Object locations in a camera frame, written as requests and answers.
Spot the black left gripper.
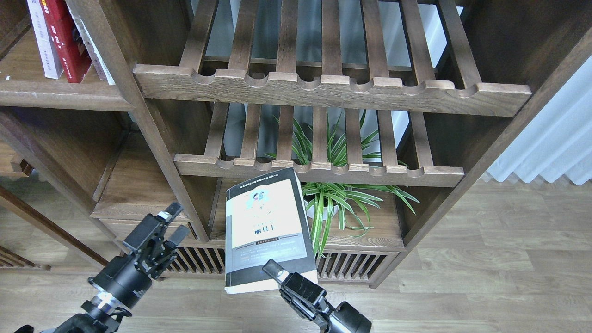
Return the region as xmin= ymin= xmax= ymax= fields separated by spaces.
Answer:
xmin=87 ymin=202 xmax=190 ymax=320

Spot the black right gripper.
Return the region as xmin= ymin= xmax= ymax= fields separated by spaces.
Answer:
xmin=262 ymin=259 xmax=372 ymax=333

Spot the green and black book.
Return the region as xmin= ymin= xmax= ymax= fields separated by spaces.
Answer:
xmin=224 ymin=168 xmax=318 ymax=294

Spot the red book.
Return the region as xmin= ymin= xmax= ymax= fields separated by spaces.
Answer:
xmin=40 ymin=0 xmax=92 ymax=84

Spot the white and purple book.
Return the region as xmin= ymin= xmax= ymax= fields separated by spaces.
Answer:
xmin=27 ymin=0 xmax=63 ymax=80

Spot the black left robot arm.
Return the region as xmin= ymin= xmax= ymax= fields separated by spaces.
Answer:
xmin=54 ymin=203 xmax=190 ymax=333

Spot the white book in shelf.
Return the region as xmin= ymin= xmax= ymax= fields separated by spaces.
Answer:
xmin=66 ymin=1 xmax=116 ymax=85

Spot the white plant pot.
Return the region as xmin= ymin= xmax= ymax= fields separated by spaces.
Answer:
xmin=303 ymin=194 xmax=340 ymax=220

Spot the dark wooden bookshelf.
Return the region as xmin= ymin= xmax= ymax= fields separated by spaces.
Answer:
xmin=1 ymin=0 xmax=591 ymax=288

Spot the green spider plant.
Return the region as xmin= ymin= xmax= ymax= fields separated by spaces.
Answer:
xmin=292 ymin=120 xmax=420 ymax=257

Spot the dark wooden furniture at left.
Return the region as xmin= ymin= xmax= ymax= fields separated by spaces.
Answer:
xmin=1 ymin=142 xmax=120 ymax=273

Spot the white curtain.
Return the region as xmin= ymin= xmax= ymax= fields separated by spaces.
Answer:
xmin=485 ymin=59 xmax=592 ymax=185

